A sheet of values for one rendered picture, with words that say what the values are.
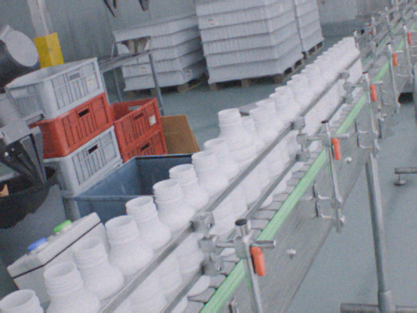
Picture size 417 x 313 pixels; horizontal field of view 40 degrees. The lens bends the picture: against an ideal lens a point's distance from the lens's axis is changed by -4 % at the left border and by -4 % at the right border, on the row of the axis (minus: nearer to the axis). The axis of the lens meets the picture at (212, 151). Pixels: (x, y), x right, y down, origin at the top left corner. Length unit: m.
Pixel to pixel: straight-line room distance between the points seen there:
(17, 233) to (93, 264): 2.37
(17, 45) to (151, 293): 0.38
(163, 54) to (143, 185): 6.38
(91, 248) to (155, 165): 1.12
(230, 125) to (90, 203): 0.66
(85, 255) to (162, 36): 7.47
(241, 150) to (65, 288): 0.47
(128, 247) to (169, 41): 7.39
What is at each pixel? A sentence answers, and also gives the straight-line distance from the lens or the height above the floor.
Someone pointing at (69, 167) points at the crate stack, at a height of 0.60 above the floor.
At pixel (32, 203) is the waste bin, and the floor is 0.56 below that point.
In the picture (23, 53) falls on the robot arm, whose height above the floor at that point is 1.38.
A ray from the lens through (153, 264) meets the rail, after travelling 0.71.
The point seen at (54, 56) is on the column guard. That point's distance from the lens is 11.02.
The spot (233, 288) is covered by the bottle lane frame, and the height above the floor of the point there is 0.98.
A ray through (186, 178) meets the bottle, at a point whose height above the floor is 1.15.
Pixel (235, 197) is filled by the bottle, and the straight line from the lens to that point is 0.95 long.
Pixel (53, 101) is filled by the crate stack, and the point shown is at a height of 0.97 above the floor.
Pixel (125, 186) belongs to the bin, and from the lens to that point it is 1.75.
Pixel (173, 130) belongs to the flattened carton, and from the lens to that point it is 4.39.
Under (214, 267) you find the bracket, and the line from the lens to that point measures 0.81.
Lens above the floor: 1.42
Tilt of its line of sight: 16 degrees down
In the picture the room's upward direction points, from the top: 12 degrees counter-clockwise
